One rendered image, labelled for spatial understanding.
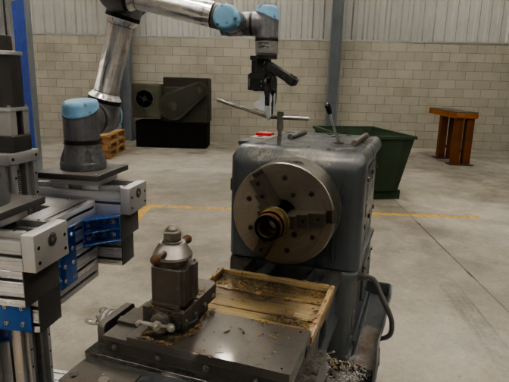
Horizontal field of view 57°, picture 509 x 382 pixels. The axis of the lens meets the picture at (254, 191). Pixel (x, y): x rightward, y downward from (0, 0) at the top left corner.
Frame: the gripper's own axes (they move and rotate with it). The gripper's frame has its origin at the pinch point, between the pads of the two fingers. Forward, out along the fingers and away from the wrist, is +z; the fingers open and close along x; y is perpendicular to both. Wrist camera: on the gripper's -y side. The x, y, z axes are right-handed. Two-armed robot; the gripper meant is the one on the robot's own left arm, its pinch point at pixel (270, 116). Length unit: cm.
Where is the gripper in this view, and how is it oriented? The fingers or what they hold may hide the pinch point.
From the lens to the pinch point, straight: 161.9
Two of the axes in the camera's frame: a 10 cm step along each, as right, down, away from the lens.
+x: -3.4, 2.1, -9.2
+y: -9.4, -1.0, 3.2
